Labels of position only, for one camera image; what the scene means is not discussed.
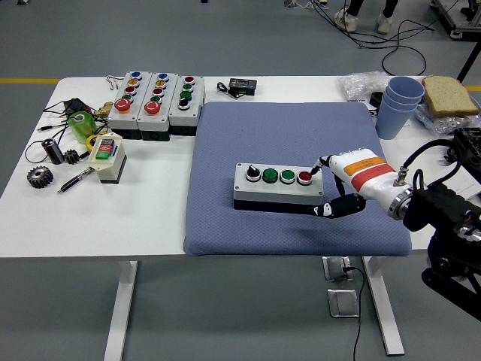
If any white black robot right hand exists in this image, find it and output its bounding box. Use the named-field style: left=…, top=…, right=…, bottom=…
left=306, top=147, right=405, bottom=218

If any grey four-control button box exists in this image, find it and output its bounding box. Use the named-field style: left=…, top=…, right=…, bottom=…
left=232, top=162, right=325, bottom=214

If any grey box with mushroom button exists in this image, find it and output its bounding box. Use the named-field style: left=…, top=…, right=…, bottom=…
left=107, top=70, right=153, bottom=141
left=137, top=71, right=178, bottom=142

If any blue plastic cup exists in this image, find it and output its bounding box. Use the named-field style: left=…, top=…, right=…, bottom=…
left=375, top=98, right=420, bottom=141
left=388, top=76, right=425, bottom=105
left=382, top=89, right=424, bottom=113

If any clear bubble wrap bag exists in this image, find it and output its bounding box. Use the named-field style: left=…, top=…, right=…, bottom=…
left=337, top=71, right=392, bottom=103

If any clear plastic bag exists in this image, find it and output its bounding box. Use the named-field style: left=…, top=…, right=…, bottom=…
left=415, top=101, right=481, bottom=137

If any metal floor socket with plug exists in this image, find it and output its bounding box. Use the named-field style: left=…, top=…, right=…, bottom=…
left=322, top=256, right=354, bottom=282

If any black mechanical assembly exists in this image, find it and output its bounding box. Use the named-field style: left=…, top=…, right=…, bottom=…
left=446, top=127, right=481, bottom=172

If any bread slice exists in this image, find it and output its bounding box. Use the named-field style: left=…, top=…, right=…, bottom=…
left=421, top=75, right=481, bottom=117

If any blue-grey padded mat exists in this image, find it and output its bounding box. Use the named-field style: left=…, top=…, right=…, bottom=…
left=183, top=100, right=413, bottom=259

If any metal floor plate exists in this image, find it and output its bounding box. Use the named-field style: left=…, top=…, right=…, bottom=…
left=326, top=288, right=361, bottom=319

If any white table leg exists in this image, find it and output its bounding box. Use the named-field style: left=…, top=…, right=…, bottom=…
left=103, top=259, right=139, bottom=361
left=362, top=256, right=406, bottom=356

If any black digital display module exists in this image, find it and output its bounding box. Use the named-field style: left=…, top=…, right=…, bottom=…
left=216, top=77, right=259, bottom=101

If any person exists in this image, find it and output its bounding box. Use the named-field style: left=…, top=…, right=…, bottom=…
left=333, top=0, right=399, bottom=35

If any grey box with black knob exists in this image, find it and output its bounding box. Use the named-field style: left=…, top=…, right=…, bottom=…
left=168, top=74, right=206, bottom=136

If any yellow tape roll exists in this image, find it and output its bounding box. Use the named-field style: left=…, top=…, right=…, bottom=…
left=85, top=131, right=108, bottom=153

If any green translucent cylinder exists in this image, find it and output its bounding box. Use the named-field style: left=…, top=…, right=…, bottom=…
left=67, top=111, right=95, bottom=144

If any black silver pen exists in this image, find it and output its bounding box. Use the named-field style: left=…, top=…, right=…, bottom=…
left=56, top=166, right=95, bottom=196

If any black cylindrical capacitor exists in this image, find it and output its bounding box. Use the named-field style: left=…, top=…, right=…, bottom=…
left=41, top=138, right=65, bottom=165

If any large black steel gear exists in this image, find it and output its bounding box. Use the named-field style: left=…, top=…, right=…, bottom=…
left=26, top=165, right=54, bottom=190

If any black power cable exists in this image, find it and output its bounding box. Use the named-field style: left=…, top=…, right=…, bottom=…
left=343, top=265, right=366, bottom=361

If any black floor cable loop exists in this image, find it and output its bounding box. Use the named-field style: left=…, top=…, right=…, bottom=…
left=311, top=0, right=437, bottom=78

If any metal frame cart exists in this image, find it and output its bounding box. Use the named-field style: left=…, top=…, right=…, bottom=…
left=430, top=0, right=481, bottom=41

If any cream switch box red green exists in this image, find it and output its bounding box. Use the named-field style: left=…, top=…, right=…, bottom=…
left=89, top=131, right=128, bottom=185

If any black module with wires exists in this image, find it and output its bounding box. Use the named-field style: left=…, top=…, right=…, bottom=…
left=62, top=97, right=93, bottom=117

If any thin black wire with plug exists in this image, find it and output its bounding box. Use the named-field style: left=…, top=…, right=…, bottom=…
left=37, top=122, right=72, bottom=132

